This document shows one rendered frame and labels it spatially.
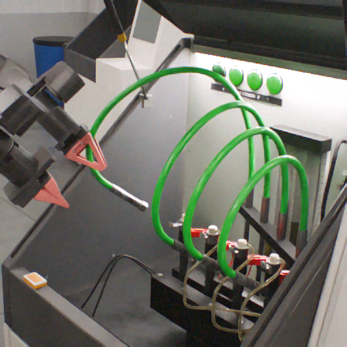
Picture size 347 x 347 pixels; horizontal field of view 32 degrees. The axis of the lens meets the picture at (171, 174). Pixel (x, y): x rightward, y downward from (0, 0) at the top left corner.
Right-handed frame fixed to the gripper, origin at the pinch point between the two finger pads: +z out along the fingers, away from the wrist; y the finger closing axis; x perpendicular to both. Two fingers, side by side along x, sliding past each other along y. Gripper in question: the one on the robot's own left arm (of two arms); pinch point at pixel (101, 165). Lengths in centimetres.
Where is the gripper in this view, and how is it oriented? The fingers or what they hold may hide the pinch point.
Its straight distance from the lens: 128.7
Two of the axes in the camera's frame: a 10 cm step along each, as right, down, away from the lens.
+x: -7.0, 7.1, 0.7
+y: 0.2, -0.9, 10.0
